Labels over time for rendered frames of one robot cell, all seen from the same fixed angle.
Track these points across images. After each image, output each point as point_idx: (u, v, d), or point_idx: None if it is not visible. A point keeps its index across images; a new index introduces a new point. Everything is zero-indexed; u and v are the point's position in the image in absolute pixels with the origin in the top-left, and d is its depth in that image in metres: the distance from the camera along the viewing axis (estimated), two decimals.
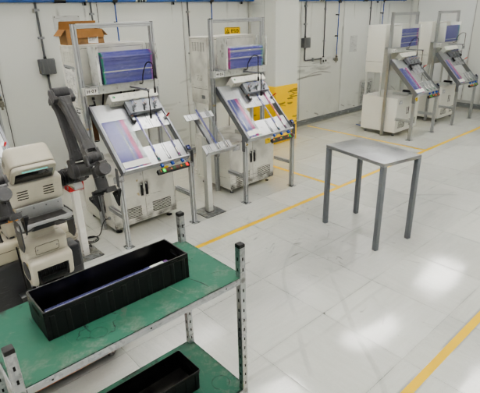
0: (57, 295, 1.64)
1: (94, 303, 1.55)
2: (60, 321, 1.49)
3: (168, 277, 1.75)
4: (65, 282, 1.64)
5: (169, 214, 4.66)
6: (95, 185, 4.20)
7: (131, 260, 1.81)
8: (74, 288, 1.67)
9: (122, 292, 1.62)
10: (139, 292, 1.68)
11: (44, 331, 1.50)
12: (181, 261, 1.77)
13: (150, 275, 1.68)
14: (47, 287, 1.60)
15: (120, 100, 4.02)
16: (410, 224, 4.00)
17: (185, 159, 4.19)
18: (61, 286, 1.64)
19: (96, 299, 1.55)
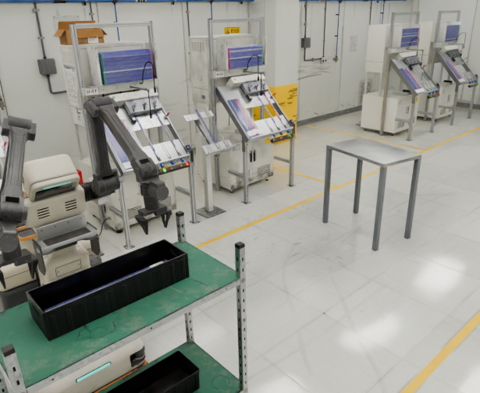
0: (57, 295, 1.64)
1: (94, 303, 1.55)
2: (60, 321, 1.49)
3: (168, 277, 1.75)
4: (65, 282, 1.64)
5: None
6: None
7: (131, 260, 1.81)
8: (74, 288, 1.67)
9: (122, 292, 1.62)
10: (139, 292, 1.68)
11: (44, 331, 1.50)
12: (181, 261, 1.77)
13: (150, 275, 1.68)
14: (47, 287, 1.60)
15: (120, 100, 4.02)
16: (410, 224, 4.00)
17: (185, 159, 4.19)
18: (61, 286, 1.64)
19: (96, 299, 1.55)
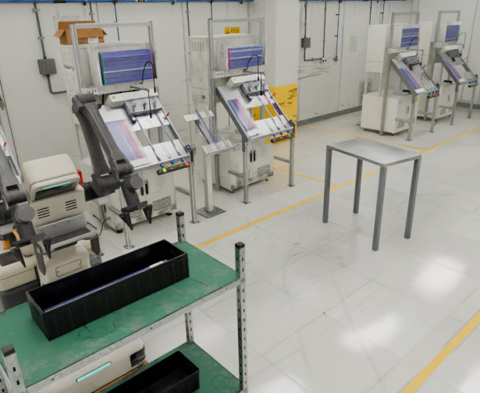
0: (57, 295, 1.64)
1: (94, 303, 1.55)
2: (60, 321, 1.49)
3: (168, 277, 1.75)
4: (65, 282, 1.64)
5: (169, 214, 4.66)
6: None
7: (131, 260, 1.81)
8: (74, 288, 1.67)
9: (122, 292, 1.62)
10: (139, 292, 1.68)
11: (44, 331, 1.50)
12: (181, 261, 1.77)
13: (150, 275, 1.68)
14: (47, 287, 1.60)
15: (120, 100, 4.02)
16: (410, 224, 4.00)
17: (185, 159, 4.19)
18: (61, 286, 1.64)
19: (96, 299, 1.55)
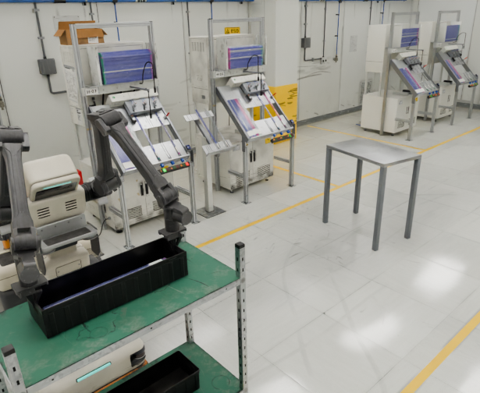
0: (55, 293, 1.64)
1: (92, 301, 1.56)
2: (58, 319, 1.49)
3: (167, 275, 1.75)
4: (65, 280, 1.65)
5: None
6: None
7: (130, 258, 1.81)
8: (73, 285, 1.68)
9: (121, 289, 1.62)
10: (138, 291, 1.68)
11: (42, 329, 1.51)
12: (179, 259, 1.77)
13: (148, 273, 1.69)
14: (46, 285, 1.60)
15: (120, 100, 4.02)
16: (410, 224, 4.00)
17: (185, 159, 4.19)
18: (60, 284, 1.64)
19: (94, 296, 1.56)
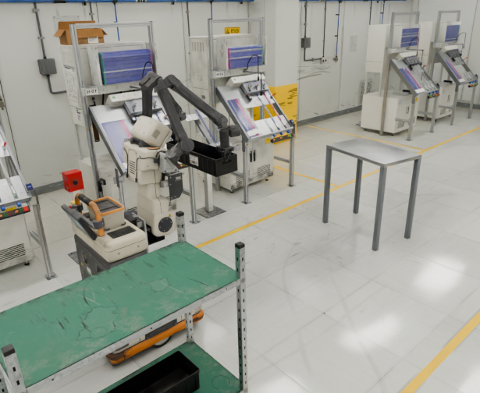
0: (206, 166, 2.78)
1: (221, 154, 2.92)
2: None
3: (194, 149, 3.15)
4: (203, 158, 2.79)
5: None
6: (95, 185, 4.20)
7: None
8: (200, 162, 2.83)
9: (211, 151, 3.00)
10: (204, 155, 3.06)
11: (232, 170, 2.80)
12: None
13: (200, 145, 3.08)
14: (209, 159, 2.74)
15: (120, 100, 4.02)
16: (410, 224, 4.00)
17: None
18: (204, 161, 2.78)
19: (219, 152, 2.92)
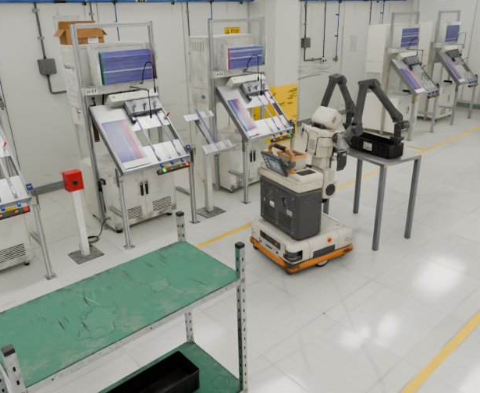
0: (379, 150, 3.71)
1: (388, 143, 3.84)
2: None
3: None
4: (377, 144, 3.73)
5: (169, 214, 4.66)
6: (95, 185, 4.20)
7: (353, 139, 3.95)
8: (374, 148, 3.76)
9: (378, 140, 3.93)
10: None
11: (399, 154, 3.70)
12: None
13: (368, 136, 4.01)
14: (383, 145, 3.67)
15: (120, 100, 4.02)
16: (410, 224, 4.00)
17: (185, 159, 4.19)
18: (378, 146, 3.72)
19: (387, 141, 3.84)
